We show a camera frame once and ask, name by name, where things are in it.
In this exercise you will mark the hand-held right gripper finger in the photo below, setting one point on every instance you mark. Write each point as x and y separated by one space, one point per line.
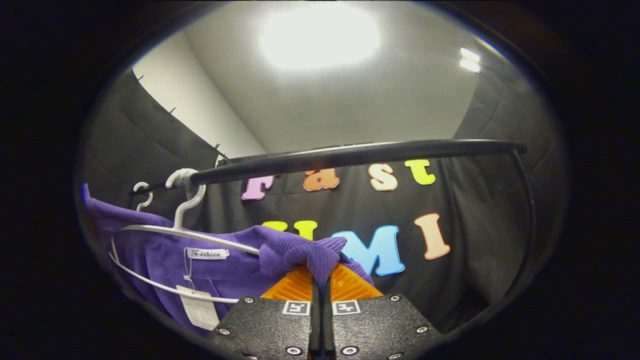
315 330
326 330

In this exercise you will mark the black metal clothes rack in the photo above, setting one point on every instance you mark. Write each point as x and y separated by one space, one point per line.
350 155

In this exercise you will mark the ceiling light panel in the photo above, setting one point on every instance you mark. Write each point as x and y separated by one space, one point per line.
320 37
470 60

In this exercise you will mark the black backdrop cloth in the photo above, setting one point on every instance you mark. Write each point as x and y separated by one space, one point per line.
480 205

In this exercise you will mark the white plastic clothes hanger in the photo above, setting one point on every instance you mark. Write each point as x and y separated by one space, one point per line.
190 205
149 197

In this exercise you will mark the purple ribbed jacket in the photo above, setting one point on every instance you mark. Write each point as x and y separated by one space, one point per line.
150 260

